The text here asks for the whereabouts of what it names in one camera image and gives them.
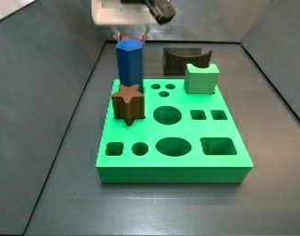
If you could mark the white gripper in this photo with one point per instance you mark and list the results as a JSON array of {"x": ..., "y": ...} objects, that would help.
[{"x": 112, "y": 13}]

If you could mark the red square-circle forked block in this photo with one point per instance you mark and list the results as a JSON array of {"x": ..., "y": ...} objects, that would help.
[{"x": 125, "y": 38}]

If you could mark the black curved regrasp stand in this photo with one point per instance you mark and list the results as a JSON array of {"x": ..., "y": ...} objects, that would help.
[{"x": 178, "y": 57}]

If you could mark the green fixture block with holes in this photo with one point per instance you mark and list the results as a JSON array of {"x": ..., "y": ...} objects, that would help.
[{"x": 184, "y": 143}]

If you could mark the blue hexagonal prism peg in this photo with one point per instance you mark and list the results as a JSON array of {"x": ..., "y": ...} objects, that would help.
[{"x": 130, "y": 67}]

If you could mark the brown star prism peg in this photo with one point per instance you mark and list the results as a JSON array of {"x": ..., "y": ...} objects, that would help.
[{"x": 129, "y": 104}]

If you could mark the green arch-topped block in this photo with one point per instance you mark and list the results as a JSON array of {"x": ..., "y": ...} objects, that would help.
[{"x": 200, "y": 80}]

